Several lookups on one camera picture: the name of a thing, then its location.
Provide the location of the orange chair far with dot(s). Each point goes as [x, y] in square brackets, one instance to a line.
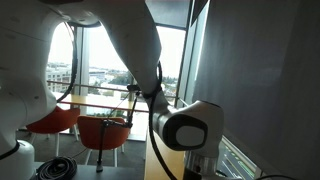
[55, 122]

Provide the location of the orange chair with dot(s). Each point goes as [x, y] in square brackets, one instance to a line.
[89, 129]
[55, 122]

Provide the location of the long wooden side table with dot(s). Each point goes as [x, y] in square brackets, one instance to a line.
[105, 102]

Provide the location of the orange chair near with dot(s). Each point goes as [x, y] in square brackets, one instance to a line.
[89, 129]

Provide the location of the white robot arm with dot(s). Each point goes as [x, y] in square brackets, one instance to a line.
[26, 31]

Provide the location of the black camera stand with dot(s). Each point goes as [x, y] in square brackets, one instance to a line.
[108, 122]

